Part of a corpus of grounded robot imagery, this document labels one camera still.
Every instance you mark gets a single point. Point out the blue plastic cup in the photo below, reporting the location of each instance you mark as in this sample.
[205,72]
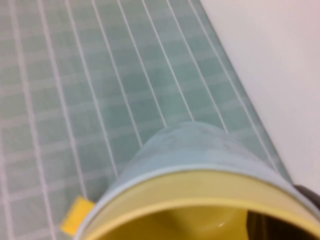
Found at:
[195,150]

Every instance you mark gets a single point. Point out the yellow plastic cup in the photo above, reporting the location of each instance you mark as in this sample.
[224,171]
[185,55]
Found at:
[187,190]

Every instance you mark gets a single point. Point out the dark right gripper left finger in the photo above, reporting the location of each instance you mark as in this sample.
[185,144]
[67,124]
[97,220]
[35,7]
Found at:
[282,227]

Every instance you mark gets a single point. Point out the green checkered tablecloth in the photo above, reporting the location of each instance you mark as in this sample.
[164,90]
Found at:
[100,75]

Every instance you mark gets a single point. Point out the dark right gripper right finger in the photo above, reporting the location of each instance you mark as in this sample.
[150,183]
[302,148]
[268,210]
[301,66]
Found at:
[308,192]

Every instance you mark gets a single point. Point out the yellow foam cube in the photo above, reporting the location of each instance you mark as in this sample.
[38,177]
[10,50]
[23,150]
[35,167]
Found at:
[75,217]

